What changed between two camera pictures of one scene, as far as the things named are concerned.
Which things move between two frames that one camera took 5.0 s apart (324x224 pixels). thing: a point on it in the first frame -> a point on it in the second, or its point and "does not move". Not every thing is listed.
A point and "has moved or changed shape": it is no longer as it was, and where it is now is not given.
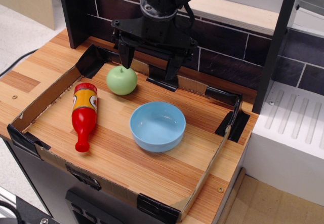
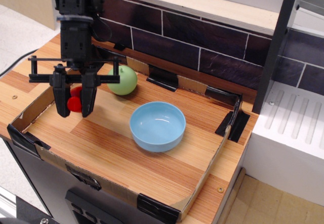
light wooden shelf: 207,6 does not move
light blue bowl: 158,126 does not move
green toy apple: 121,80 does not move
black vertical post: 269,75 does not move
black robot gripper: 168,35 -> 77,55
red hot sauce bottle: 84,113 has moved or changed shape
